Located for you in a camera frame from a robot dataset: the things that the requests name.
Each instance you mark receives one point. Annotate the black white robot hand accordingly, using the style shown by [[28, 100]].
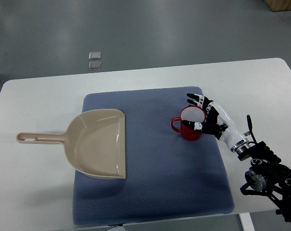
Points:
[[219, 124]]

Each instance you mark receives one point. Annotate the red cup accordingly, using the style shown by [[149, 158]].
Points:
[[186, 121]]

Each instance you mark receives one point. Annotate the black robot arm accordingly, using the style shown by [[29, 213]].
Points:
[[266, 176]]

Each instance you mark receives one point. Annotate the beige plastic dustpan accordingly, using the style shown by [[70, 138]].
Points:
[[94, 143]]

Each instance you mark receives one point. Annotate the blue fabric mat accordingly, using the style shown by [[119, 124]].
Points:
[[167, 176]]

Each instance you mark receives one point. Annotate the white table leg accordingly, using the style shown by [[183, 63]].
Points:
[[246, 222]]

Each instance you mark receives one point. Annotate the wooden box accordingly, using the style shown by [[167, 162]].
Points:
[[279, 5]]

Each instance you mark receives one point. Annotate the lower metal floor plate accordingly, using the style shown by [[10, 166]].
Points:
[[95, 65]]

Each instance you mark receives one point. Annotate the metal floor plate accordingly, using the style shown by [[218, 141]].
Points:
[[95, 65], [94, 55]]

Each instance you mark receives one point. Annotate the upper metal floor plate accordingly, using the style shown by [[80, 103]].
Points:
[[94, 55]]

